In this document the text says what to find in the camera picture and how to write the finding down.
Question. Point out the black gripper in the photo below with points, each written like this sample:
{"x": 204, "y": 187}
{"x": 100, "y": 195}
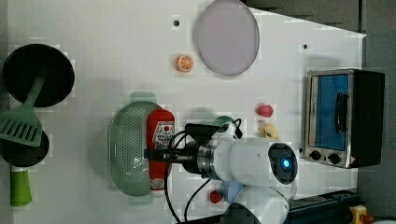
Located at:
{"x": 195, "y": 155}

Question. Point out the red ketchup bottle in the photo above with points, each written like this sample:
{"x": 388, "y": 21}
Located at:
{"x": 160, "y": 130}

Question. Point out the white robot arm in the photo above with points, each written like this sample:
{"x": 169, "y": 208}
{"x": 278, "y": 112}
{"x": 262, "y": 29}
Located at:
{"x": 265, "y": 168}

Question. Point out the green oval strainer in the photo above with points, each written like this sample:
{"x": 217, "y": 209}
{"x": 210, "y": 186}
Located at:
{"x": 128, "y": 168}

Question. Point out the green mug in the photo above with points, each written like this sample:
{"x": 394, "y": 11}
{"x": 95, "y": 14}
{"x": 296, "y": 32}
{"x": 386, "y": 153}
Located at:
{"x": 221, "y": 120}

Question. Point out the red strawberry toy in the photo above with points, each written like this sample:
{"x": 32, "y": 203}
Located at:
{"x": 215, "y": 196}

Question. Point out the blue mug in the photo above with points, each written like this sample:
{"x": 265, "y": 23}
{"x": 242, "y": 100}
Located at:
{"x": 230, "y": 190}

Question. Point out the orange slice toy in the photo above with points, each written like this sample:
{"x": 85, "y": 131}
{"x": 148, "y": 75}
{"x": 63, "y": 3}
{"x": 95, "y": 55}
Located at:
{"x": 184, "y": 63}

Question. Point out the peeled banana toy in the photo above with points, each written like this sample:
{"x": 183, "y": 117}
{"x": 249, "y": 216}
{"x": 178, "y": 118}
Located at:
{"x": 268, "y": 130}

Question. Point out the red apple toy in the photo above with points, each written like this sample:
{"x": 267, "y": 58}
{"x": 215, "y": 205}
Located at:
{"x": 265, "y": 111}

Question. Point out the green slotted spatula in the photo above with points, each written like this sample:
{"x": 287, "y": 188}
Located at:
{"x": 21, "y": 124}

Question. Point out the grey round plate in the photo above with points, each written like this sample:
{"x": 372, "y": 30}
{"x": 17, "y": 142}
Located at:
{"x": 228, "y": 37}

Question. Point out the large black pan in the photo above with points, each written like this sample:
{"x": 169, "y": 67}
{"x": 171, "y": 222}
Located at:
{"x": 24, "y": 64}

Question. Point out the steel toaster oven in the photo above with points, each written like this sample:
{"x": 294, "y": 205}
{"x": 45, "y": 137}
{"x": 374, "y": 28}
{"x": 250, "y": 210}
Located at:
{"x": 344, "y": 117}

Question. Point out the yellow red clamp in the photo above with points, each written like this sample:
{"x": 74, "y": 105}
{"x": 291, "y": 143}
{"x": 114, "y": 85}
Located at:
{"x": 360, "y": 215}

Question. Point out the small pan green handle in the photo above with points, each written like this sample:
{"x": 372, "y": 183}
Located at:
{"x": 21, "y": 158}

